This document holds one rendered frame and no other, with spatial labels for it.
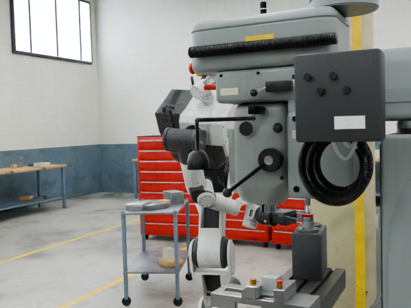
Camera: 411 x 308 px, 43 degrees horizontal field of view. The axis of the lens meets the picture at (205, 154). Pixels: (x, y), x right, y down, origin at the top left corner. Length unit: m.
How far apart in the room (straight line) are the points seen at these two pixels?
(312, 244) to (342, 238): 1.29
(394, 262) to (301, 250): 0.78
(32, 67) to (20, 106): 0.92
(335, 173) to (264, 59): 0.39
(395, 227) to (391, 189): 0.10
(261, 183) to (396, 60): 0.52
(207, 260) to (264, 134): 0.90
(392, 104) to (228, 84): 0.48
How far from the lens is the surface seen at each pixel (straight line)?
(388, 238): 1.47
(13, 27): 11.41
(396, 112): 1.50
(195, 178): 2.15
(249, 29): 1.59
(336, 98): 1.26
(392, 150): 1.44
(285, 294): 1.74
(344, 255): 3.48
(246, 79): 1.59
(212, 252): 2.32
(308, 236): 2.17
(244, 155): 1.62
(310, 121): 1.27
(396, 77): 1.50
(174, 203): 4.97
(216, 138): 2.17
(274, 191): 1.61
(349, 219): 3.43
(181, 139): 2.06
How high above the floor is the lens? 1.56
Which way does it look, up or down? 3 degrees down
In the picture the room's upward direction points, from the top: 2 degrees counter-clockwise
